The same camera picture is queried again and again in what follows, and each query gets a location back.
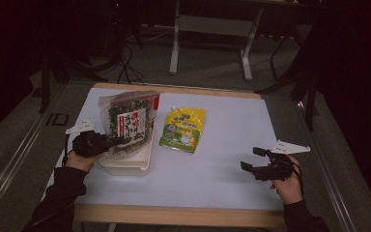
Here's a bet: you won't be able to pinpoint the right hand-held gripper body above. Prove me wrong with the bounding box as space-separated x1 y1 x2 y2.
253 138 311 182

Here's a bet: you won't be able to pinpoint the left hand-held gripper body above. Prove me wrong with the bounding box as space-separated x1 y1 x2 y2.
65 118 111 160

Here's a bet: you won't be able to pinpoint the clear dried seaweed bag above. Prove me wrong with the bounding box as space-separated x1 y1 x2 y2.
98 90 160 158

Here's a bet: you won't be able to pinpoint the white divided lunch box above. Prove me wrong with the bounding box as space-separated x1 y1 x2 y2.
99 93 157 178

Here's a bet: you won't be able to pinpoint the person's left hand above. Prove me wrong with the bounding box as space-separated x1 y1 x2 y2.
64 150 103 173

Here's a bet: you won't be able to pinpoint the person's right hand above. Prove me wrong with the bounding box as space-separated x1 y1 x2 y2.
269 155 304 205

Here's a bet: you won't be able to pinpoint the dark floor socket plate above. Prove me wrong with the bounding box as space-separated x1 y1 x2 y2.
45 112 70 127

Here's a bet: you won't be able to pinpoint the white table mat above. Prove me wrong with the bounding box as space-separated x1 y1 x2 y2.
41 87 285 212

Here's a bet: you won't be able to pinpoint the yellow sauce pouch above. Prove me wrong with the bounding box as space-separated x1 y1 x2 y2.
158 105 207 155

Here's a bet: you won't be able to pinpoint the black metal stand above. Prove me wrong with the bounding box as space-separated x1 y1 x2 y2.
38 47 110 114
254 18 324 131

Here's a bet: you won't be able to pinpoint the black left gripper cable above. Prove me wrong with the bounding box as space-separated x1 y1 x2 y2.
62 133 75 167

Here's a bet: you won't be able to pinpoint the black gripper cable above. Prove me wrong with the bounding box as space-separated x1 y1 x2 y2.
290 160 305 198
62 133 75 167

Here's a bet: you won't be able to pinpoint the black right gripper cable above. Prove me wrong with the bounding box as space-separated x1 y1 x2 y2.
290 160 305 198

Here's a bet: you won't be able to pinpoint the metal floor rail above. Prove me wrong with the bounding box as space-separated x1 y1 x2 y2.
297 101 359 232
0 86 66 220

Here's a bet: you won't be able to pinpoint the black floor cables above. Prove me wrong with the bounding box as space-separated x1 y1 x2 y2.
115 42 147 86

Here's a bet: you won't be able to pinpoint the white metal desk frame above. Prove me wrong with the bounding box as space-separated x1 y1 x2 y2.
168 0 265 82

